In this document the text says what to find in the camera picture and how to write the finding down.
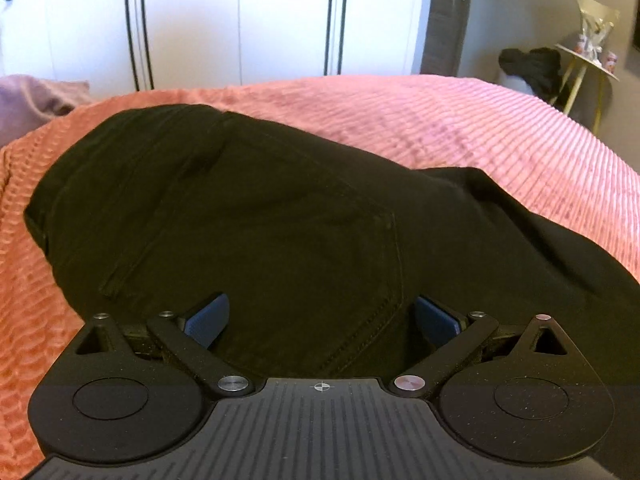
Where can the heap of dark clothes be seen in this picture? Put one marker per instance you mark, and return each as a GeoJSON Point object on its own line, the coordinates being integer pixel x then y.
{"type": "Point", "coordinates": [532, 67]}

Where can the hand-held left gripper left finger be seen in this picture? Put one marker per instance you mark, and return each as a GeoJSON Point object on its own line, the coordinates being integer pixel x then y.
{"type": "Point", "coordinates": [209, 316]}

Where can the white wardrobe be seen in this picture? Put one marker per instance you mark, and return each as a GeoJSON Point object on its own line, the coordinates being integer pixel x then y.
{"type": "Point", "coordinates": [225, 15]}

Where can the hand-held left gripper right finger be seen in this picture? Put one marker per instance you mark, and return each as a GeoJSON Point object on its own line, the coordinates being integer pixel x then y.
{"type": "Point", "coordinates": [437, 321]}

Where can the pink ribbed bedspread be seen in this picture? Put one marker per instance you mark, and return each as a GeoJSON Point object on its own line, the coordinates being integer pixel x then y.
{"type": "Point", "coordinates": [450, 125]}

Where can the black pants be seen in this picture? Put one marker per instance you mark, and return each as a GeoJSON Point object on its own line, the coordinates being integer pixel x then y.
{"type": "Point", "coordinates": [240, 220]}

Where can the dark wooden door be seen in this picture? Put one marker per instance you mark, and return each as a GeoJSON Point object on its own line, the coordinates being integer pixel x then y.
{"type": "Point", "coordinates": [450, 15]}

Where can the wrapped gift bouquet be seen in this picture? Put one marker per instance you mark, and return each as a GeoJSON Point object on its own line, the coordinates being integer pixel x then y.
{"type": "Point", "coordinates": [592, 22]}

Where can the purple pillow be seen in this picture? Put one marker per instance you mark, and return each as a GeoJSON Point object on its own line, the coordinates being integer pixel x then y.
{"type": "Point", "coordinates": [35, 105]}

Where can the small printed cup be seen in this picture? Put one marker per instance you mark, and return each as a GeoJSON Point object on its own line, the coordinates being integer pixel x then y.
{"type": "Point", "coordinates": [611, 61]}

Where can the round side table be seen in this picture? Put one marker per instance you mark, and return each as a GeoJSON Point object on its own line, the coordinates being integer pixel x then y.
{"type": "Point", "coordinates": [585, 62]}

